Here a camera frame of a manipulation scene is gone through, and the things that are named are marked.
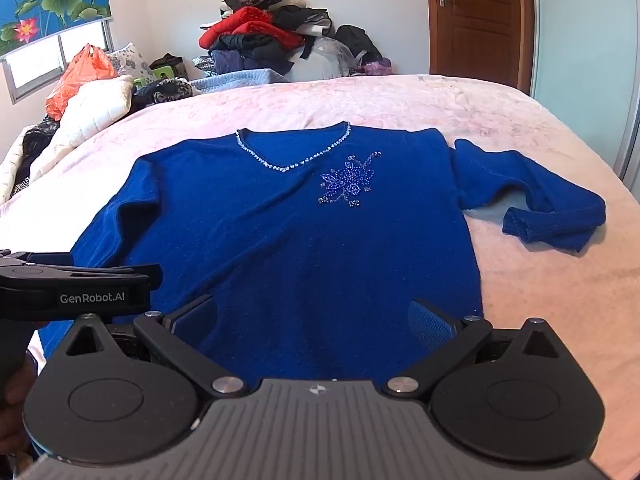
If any black green bag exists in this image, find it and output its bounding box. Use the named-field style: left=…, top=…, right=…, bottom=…
left=150, top=53, right=188, bottom=79

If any clear plastic bag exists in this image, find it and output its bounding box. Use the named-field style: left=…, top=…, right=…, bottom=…
left=284, top=37, right=357, bottom=82

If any purple garment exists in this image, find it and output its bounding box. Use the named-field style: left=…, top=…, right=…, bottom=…
left=362, top=58, right=394, bottom=76

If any light blue knit garment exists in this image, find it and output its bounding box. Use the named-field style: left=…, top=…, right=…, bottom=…
left=190, top=68, right=286, bottom=94

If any window with grey frame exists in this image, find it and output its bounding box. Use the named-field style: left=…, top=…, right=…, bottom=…
left=1, top=21, right=113, bottom=104

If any black bag on pile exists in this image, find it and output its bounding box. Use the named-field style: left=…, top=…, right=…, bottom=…
left=334, top=25, right=383, bottom=65

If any white quilted jacket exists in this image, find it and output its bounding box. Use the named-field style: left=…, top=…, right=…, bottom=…
left=1, top=75, right=134, bottom=203

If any pale sliding wardrobe door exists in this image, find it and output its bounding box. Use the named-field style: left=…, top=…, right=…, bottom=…
left=533, top=0, right=639, bottom=178

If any orange plastic bag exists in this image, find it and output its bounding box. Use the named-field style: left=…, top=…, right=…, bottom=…
left=44, top=44, right=117, bottom=122

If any pile of dark clothes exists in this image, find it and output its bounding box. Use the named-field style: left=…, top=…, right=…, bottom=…
left=193, top=0, right=334, bottom=76

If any pink bed blanket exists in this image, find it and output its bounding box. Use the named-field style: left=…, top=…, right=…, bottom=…
left=1, top=75, right=639, bottom=479

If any leopard print dark garment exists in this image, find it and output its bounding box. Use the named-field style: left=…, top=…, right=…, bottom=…
left=130, top=78, right=194, bottom=113

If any blue beaded knit sweater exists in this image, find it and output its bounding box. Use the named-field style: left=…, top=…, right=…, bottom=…
left=38, top=120, right=608, bottom=391

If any person's left hand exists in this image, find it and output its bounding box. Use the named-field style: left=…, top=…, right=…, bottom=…
left=0, top=352, right=38, bottom=455

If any floral white pillow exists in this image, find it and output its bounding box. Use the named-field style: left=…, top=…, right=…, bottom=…
left=107, top=42, right=155, bottom=86

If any black patterned garment at edge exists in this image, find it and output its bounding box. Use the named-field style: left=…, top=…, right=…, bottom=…
left=10, top=115, right=60, bottom=197

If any red garment on pile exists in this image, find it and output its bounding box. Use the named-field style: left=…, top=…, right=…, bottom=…
left=198, top=6, right=304, bottom=50

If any brown wooden door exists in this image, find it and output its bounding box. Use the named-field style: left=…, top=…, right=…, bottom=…
left=428, top=0, right=535, bottom=93

